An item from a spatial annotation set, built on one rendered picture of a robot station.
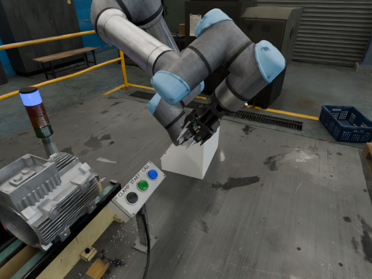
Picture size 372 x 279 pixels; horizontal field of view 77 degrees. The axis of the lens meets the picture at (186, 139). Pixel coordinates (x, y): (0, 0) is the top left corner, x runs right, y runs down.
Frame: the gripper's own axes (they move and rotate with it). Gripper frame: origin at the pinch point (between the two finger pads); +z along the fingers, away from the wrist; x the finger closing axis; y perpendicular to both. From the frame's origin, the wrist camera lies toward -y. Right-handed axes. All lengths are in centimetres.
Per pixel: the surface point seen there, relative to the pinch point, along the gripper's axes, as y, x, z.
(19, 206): 36.4, -17.7, 16.9
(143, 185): 16.4, 0.0, 7.3
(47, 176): 28.0, -19.1, 15.6
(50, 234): 35.1, -8.7, 21.9
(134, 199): 21.3, 0.6, 7.3
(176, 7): -640, -256, 192
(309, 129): -253, 119, 52
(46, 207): 32.9, -13.5, 17.0
